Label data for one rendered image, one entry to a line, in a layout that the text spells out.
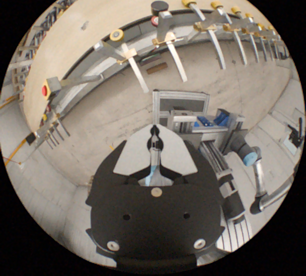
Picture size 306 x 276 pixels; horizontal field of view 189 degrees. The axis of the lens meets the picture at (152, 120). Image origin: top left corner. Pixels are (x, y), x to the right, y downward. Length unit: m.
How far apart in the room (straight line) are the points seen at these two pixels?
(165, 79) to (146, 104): 0.49
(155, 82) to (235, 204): 1.53
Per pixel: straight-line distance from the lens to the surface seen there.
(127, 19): 0.67
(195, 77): 1.58
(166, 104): 1.29
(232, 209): 0.59
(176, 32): 0.93
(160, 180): 0.41
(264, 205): 0.79
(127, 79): 1.48
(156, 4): 0.40
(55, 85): 0.46
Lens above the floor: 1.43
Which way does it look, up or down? 63 degrees down
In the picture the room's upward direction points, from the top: 179 degrees counter-clockwise
